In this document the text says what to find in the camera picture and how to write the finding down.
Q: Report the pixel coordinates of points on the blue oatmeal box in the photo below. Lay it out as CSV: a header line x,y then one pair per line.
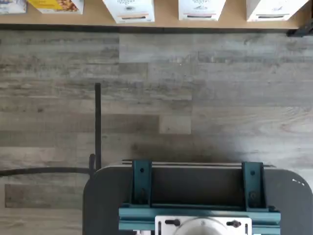
x,y
12,6

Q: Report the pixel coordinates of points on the yellow purely elizabeth box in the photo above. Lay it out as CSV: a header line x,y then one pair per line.
x,y
56,6

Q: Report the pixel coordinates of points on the black metal shelving rack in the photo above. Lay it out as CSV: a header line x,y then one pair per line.
x,y
166,17

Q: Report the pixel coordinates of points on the white box dark strip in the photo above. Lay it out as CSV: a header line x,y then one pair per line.
x,y
269,11

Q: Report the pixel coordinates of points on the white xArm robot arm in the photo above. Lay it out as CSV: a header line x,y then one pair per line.
x,y
205,230

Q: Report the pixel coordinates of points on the white mounting plate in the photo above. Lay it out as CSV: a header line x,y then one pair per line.
x,y
168,230

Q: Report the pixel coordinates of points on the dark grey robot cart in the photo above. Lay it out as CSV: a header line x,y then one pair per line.
x,y
105,195

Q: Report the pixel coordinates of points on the white box yellow strip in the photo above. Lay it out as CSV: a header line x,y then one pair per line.
x,y
129,12

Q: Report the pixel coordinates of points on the black straight rod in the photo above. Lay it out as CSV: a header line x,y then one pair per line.
x,y
97,122

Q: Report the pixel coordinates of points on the teal metal bracket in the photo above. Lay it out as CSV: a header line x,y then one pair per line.
x,y
253,186
141,181

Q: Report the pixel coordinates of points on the teal metal beam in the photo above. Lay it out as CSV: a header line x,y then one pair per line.
x,y
137,218

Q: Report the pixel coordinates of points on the white box pink strip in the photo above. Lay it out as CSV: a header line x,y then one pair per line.
x,y
201,9

